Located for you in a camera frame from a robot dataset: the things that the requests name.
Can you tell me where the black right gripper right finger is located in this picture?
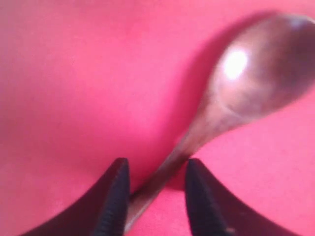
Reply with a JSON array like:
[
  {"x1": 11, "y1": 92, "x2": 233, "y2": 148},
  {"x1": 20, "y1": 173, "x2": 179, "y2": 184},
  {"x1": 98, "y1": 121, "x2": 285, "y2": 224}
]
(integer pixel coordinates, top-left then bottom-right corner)
[{"x1": 185, "y1": 158, "x2": 294, "y2": 236}]

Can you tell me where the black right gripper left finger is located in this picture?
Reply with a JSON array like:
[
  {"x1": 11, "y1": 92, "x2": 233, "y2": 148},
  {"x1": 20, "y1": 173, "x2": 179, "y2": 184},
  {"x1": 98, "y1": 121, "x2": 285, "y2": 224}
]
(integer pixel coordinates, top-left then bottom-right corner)
[{"x1": 26, "y1": 158, "x2": 130, "y2": 236}]

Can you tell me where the dark wooden spoon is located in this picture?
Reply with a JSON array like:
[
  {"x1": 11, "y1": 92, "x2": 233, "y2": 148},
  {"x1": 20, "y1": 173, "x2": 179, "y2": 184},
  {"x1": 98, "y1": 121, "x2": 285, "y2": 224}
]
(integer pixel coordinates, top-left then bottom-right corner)
[{"x1": 125, "y1": 13, "x2": 315, "y2": 232}]

